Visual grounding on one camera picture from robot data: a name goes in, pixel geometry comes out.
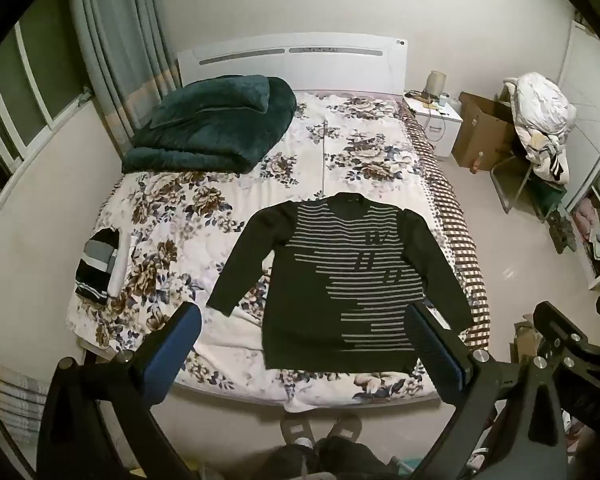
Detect person's right shoe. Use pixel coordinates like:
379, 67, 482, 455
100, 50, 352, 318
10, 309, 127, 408
326, 416, 363, 443

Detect white headboard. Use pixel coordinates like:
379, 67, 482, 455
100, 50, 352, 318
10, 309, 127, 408
176, 33, 410, 97

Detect person's legs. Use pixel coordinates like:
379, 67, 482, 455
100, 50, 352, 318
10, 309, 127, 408
260, 436, 398, 480

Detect pale striped cloth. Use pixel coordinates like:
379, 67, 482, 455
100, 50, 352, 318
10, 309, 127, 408
0, 355, 51, 446

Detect dark patterned bag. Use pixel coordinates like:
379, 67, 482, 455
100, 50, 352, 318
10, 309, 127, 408
550, 210, 578, 256

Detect floral bedsheet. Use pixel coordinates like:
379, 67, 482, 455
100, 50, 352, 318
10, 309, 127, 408
66, 91, 481, 406

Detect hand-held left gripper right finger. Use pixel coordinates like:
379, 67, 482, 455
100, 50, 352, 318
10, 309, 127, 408
404, 302, 568, 480

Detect folded striped garment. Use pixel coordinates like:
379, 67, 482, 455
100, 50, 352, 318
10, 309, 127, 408
75, 228, 122, 306

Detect large cardboard box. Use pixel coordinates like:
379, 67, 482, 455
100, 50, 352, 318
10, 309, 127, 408
451, 91, 518, 173

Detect window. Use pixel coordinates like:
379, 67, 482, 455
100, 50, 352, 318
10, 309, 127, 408
0, 10, 93, 221

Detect pile of white clothes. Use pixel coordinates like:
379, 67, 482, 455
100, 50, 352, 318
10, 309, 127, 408
502, 71, 577, 183

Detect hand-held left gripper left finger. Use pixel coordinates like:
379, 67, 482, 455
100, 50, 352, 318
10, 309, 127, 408
39, 302, 203, 480

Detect black striped sweater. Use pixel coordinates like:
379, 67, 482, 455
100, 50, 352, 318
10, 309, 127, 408
206, 192, 473, 375

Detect folded white garment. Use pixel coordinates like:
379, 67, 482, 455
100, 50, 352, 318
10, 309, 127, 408
107, 232, 133, 297

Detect pink folded clothes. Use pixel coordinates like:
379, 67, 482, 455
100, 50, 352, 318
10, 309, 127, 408
572, 200, 600, 233

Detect checked bed skirt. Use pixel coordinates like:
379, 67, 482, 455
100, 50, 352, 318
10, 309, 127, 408
404, 100, 491, 352

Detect small cardboard box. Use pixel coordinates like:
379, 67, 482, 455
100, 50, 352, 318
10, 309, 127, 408
511, 321, 537, 366

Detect grey curtain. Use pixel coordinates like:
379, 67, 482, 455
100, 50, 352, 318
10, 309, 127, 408
67, 0, 183, 146

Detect metal chair with green seat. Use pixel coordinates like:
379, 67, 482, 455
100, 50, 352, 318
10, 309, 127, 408
490, 152, 567, 217

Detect white wardrobe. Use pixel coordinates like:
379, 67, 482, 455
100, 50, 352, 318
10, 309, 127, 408
562, 20, 600, 293

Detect white nightstand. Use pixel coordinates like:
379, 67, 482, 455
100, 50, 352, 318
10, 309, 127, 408
404, 91, 464, 162

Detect dark green blanket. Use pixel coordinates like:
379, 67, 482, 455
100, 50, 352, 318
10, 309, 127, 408
121, 75, 297, 176

